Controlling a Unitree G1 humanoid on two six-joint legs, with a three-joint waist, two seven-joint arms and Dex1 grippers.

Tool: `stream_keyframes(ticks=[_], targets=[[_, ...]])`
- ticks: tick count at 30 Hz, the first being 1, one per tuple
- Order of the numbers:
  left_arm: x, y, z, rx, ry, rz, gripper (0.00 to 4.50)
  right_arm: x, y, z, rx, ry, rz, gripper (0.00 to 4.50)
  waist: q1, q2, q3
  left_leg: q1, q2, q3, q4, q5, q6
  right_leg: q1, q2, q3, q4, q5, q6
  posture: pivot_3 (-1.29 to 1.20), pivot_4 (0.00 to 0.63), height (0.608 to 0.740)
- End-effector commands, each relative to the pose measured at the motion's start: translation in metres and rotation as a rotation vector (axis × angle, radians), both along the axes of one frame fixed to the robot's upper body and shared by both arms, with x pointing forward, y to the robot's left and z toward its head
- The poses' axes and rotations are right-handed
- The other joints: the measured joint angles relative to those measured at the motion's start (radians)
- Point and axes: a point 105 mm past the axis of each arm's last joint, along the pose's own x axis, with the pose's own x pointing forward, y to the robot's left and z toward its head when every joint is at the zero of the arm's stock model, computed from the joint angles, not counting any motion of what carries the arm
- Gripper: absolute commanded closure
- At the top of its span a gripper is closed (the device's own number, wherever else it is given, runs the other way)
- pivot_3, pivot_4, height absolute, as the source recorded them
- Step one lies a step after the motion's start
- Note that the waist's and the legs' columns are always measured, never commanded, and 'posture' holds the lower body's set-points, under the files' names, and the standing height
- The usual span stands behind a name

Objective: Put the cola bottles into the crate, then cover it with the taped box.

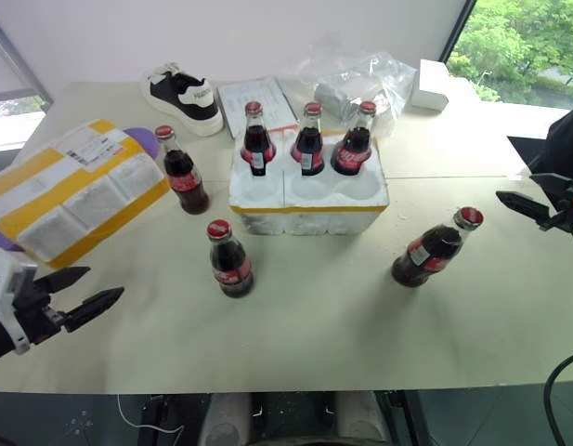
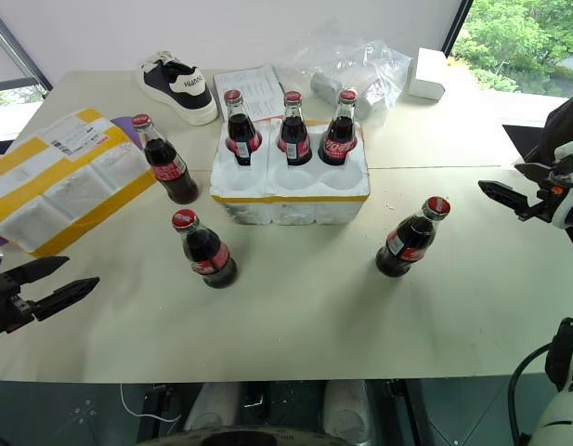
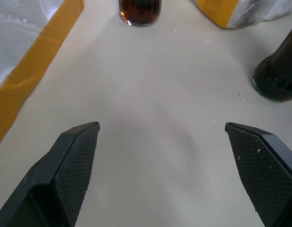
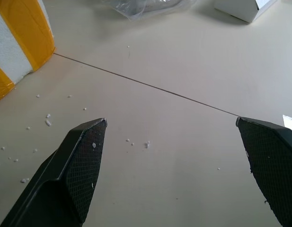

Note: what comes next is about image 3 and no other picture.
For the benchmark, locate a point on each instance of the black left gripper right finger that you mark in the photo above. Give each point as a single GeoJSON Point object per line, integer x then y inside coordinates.
{"type": "Point", "coordinates": [261, 170]}

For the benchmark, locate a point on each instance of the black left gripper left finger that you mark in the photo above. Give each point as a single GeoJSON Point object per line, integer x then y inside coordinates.
{"type": "Point", "coordinates": [65, 175]}

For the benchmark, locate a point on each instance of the foil bag with yellow tape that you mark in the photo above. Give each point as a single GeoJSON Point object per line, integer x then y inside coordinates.
{"type": "Point", "coordinates": [242, 11]}

